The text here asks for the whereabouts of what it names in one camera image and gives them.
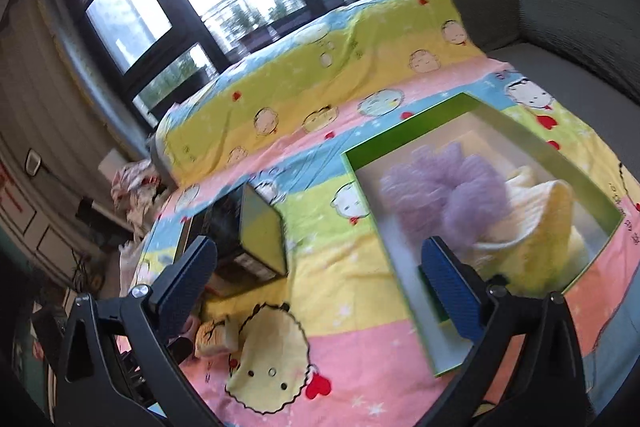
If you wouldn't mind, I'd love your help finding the white cabinet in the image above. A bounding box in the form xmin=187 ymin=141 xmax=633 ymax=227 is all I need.
xmin=0 ymin=187 xmax=101 ymax=289

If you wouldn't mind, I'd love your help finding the purple bath loofah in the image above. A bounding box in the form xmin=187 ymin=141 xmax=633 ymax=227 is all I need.
xmin=377 ymin=142 xmax=511 ymax=253

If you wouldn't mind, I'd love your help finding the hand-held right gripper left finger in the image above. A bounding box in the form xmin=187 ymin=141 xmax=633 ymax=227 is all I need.
xmin=52 ymin=234 xmax=227 ymax=427

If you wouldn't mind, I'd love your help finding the green cardboard box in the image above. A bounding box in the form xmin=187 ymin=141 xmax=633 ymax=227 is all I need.
xmin=340 ymin=92 xmax=626 ymax=379

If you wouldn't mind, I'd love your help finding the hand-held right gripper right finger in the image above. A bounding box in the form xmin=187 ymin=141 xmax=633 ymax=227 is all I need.
xmin=420 ymin=234 xmax=599 ymax=427

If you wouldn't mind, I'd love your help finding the cream yellow towel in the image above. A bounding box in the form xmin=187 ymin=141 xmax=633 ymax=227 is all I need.
xmin=465 ymin=164 xmax=596 ymax=303

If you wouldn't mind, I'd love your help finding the gold black tin box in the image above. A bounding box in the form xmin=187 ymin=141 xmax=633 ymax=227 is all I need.
xmin=175 ymin=182 xmax=289 ymax=298

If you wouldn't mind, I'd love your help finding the cartoon printed blanket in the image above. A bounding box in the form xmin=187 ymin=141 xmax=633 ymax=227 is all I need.
xmin=120 ymin=0 xmax=640 ymax=427

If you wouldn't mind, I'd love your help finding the pile of clothes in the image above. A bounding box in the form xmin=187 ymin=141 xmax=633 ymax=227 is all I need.
xmin=110 ymin=157 xmax=172 ymax=228

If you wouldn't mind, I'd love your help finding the wall socket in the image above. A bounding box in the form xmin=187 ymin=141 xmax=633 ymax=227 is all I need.
xmin=23 ymin=148 xmax=44 ymax=179

